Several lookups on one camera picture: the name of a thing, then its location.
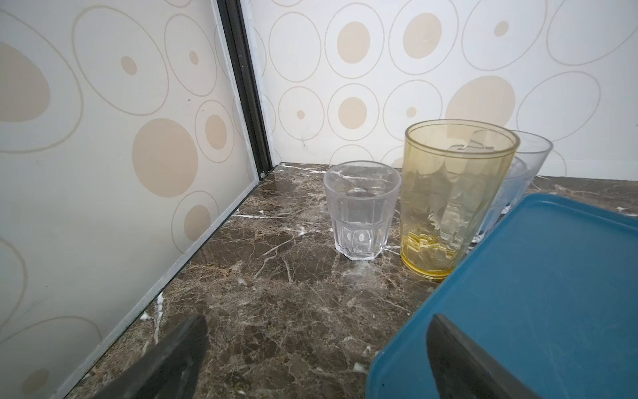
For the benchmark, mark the teal plastic tray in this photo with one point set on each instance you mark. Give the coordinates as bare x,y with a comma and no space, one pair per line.
550,293

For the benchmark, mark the yellow tall plastic glass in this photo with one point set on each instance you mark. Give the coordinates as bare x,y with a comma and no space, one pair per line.
452,170

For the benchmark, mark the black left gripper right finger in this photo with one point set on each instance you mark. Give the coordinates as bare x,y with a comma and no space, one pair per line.
463,369

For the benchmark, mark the clear short faceted glass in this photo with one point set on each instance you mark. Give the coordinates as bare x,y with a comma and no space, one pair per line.
361,201

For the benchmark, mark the black corner frame post left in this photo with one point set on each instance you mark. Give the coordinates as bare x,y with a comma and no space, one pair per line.
237,40

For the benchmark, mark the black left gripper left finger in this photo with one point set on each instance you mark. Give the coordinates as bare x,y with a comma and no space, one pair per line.
170,369

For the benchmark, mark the blue tall plastic glass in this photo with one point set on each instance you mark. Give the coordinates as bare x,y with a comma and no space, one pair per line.
532,152

